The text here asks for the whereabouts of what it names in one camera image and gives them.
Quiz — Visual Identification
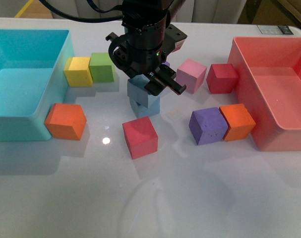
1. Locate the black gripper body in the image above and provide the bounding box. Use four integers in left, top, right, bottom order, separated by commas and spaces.
106, 19, 187, 96

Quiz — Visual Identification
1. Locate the light blue foam block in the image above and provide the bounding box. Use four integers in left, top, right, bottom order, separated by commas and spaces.
127, 74, 160, 109

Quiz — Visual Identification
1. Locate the purple foam block far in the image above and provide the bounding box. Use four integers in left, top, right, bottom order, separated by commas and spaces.
163, 61, 170, 67

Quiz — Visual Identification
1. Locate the purple foam block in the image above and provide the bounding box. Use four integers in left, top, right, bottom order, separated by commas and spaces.
163, 61, 170, 67
189, 107, 229, 145

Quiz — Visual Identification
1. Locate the green foam block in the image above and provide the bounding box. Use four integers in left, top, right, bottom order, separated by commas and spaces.
89, 53, 115, 83

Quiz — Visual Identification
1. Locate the light blue base block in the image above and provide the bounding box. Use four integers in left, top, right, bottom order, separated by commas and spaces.
129, 97, 160, 118

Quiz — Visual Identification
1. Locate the yellow foam block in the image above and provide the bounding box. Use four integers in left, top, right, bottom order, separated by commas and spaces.
63, 57, 93, 87

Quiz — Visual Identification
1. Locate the dark red foam block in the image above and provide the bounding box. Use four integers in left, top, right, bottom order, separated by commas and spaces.
206, 63, 239, 94

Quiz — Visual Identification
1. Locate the red foam block front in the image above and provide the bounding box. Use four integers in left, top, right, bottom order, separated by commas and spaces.
122, 117, 158, 159

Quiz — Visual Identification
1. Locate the purple foam block near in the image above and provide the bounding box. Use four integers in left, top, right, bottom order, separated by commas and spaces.
189, 107, 229, 145

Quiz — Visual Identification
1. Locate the orange foam block near teal bin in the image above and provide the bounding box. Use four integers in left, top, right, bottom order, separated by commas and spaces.
44, 103, 87, 140

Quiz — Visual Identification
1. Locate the teal plastic bin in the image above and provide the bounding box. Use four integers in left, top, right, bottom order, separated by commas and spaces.
0, 29, 74, 141

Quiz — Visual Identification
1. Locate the orange foam block near pink bin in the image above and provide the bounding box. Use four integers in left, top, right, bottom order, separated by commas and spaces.
219, 104, 256, 141

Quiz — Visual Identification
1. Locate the label sticker on table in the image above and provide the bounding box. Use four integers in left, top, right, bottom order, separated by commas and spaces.
257, 25, 293, 35

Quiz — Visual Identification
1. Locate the pink plastic bin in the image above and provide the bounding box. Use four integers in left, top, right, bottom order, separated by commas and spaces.
228, 37, 301, 151

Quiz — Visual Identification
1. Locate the black cable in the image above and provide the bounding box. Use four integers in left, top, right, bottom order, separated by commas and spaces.
38, 0, 126, 23

